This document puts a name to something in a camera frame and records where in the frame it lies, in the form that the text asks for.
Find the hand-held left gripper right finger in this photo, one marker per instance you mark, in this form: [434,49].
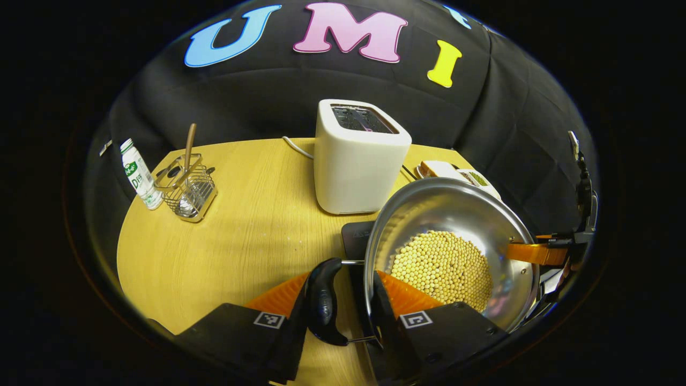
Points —
[450,338]

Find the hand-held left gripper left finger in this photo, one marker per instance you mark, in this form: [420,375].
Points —
[236,338]

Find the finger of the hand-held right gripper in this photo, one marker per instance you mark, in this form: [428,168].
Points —
[536,253]

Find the stainless steel pot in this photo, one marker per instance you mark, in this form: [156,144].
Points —
[455,209]

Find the black induction cooktop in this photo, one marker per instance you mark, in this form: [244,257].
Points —
[356,238]

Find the pile of soybeans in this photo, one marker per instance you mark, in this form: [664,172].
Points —
[442,268]

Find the white divided food tray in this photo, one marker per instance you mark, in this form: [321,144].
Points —
[445,170]

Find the white bottle with green label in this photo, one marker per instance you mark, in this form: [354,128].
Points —
[140,179]

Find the white toaster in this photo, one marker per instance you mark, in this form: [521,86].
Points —
[353,171]

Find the black backdrop cloth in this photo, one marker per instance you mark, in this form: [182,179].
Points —
[278,102]

